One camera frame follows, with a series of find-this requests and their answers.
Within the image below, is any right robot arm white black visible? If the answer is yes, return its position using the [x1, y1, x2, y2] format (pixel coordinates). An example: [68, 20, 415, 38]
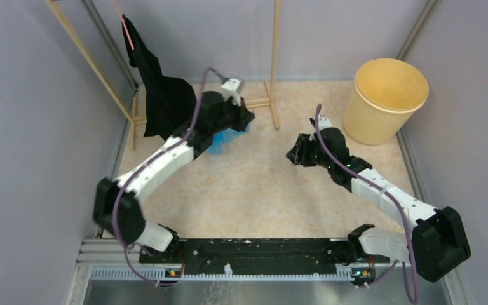
[285, 127, 471, 282]

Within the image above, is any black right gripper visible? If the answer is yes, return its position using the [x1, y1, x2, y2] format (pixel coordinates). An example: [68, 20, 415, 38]
[286, 133, 333, 170]

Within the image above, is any wooden drying rack frame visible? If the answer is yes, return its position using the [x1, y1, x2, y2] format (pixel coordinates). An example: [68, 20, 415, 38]
[46, 1, 281, 151]

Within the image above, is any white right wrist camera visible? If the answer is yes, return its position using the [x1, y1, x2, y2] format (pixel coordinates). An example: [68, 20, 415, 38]
[309, 114, 332, 130]

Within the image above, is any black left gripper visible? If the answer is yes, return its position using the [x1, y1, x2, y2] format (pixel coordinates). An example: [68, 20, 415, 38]
[210, 95, 255, 135]

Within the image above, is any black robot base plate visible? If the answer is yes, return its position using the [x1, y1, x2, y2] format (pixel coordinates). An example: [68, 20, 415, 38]
[139, 238, 389, 275]

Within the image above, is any blue plastic trash bag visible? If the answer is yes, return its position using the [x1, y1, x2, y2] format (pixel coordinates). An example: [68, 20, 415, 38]
[206, 125, 250, 155]

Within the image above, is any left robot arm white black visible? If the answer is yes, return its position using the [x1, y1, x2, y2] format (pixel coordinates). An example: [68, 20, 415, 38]
[92, 91, 255, 263]

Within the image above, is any pink clothes hanger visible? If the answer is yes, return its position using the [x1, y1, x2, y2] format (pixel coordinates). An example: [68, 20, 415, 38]
[111, 0, 135, 51]

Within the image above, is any black cloth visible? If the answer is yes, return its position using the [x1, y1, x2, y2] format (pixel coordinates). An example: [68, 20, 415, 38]
[122, 15, 196, 140]

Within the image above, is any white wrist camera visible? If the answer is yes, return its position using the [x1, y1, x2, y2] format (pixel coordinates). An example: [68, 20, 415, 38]
[221, 78, 245, 107]
[309, 114, 332, 130]

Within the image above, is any yellow plastic trash bin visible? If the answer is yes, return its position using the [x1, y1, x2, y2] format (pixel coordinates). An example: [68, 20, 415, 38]
[342, 58, 430, 146]

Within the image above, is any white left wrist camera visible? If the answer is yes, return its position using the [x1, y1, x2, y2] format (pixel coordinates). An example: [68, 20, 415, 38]
[221, 78, 245, 107]

